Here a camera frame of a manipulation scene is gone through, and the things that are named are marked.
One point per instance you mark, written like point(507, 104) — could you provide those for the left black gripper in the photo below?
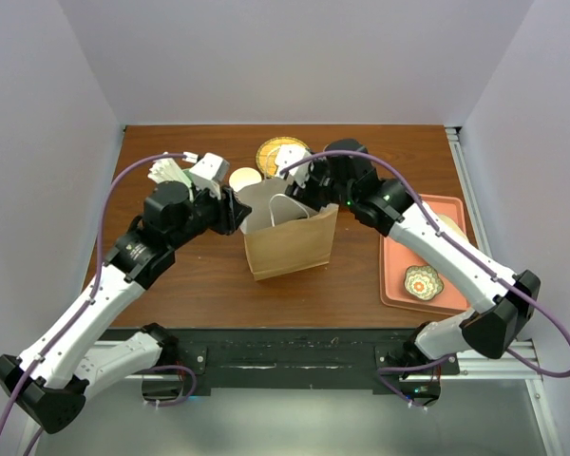
point(219, 205)

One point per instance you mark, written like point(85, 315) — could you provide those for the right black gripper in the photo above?
point(306, 194)

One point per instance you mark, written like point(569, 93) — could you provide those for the brown paper bag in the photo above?
point(282, 235)

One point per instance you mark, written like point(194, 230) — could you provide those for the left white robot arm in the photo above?
point(52, 380)

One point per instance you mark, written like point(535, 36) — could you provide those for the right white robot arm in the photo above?
point(496, 295)

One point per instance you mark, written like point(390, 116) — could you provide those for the stack of paper cups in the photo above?
point(244, 177)

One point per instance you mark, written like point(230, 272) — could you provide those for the yellow woven coaster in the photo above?
point(266, 154)

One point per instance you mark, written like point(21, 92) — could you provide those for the green straw holder cup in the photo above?
point(186, 173)

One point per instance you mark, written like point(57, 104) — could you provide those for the white wrapped straws bundle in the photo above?
point(165, 170)

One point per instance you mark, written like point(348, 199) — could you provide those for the pink plastic tray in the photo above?
point(395, 259)

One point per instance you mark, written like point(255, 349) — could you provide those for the white square bowl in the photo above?
point(452, 225)

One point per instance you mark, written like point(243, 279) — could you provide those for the floral patterned small dish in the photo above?
point(423, 282)

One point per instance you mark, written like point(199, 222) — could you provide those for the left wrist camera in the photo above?
point(208, 174)

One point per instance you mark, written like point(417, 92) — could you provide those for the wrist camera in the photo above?
point(287, 158)
point(208, 174)

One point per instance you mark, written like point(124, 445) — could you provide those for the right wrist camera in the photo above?
point(287, 158)

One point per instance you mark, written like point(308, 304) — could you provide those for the aluminium frame rail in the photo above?
point(473, 367)

